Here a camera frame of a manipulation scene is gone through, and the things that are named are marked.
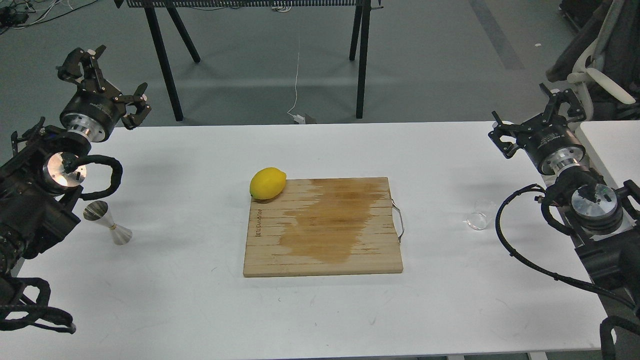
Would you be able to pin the black metal frame table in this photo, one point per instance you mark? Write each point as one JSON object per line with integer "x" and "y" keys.
{"x": 258, "y": 66}

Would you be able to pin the steel double jigger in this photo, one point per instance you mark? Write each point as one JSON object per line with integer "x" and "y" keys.
{"x": 99, "y": 212}

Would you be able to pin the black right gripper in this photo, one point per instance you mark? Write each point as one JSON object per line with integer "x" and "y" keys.
{"x": 555, "y": 145}

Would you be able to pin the wooden cutting board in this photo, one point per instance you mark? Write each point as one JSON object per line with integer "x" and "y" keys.
{"x": 324, "y": 227}

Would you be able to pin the small clear glass cup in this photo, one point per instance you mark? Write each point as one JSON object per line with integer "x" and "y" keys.
{"x": 482, "y": 215}

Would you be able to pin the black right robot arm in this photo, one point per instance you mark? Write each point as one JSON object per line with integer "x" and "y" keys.
{"x": 602, "y": 220}

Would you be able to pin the yellow lemon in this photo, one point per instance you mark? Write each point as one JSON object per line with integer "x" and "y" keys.
{"x": 267, "y": 183}

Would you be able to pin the white charger plug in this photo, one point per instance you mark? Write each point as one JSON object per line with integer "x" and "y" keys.
{"x": 299, "y": 119}

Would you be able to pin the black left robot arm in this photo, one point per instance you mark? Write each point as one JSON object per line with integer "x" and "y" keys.
{"x": 51, "y": 169}

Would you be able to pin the white side table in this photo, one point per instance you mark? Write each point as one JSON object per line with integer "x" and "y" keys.
{"x": 613, "y": 149}

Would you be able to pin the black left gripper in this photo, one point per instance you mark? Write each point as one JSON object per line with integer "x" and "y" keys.
{"x": 97, "y": 105}

